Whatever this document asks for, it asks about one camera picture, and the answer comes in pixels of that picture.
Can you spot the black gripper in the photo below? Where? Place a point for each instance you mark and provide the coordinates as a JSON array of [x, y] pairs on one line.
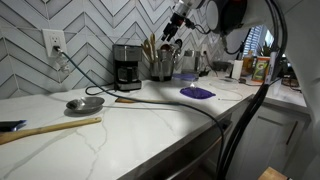
[[175, 23]]

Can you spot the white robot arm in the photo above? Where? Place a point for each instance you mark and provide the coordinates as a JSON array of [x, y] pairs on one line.
[[296, 33]]

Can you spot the silver utensil holder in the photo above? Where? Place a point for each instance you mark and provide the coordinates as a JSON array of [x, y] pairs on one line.
[[162, 68]]

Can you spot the wooden spoon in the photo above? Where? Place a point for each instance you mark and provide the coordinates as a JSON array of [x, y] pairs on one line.
[[149, 49]]

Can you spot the silver toaster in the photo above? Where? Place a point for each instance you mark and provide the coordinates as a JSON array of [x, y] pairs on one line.
[[191, 62]]

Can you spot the black silver coffee maker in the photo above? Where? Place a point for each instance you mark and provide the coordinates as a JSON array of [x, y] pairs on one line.
[[126, 60]]

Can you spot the purple cloth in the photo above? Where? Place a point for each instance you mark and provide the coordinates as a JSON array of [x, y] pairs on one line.
[[196, 93]]

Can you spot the white paper towel roll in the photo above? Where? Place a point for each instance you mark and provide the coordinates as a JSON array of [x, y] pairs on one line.
[[237, 69]]

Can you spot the amber bottle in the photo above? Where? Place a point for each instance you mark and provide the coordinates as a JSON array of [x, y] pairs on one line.
[[247, 63]]

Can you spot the gatorade powder canister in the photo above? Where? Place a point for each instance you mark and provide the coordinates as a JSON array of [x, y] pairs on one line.
[[260, 69]]

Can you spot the small metal frying pan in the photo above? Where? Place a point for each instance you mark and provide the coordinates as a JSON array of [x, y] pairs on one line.
[[85, 105]]

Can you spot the dark blue object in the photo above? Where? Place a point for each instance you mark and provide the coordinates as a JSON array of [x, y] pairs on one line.
[[11, 126]]

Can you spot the long wooden stick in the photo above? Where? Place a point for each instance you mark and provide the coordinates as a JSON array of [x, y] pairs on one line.
[[12, 136]]

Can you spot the white wall outlet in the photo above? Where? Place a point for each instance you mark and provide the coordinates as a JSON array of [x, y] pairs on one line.
[[54, 38]]

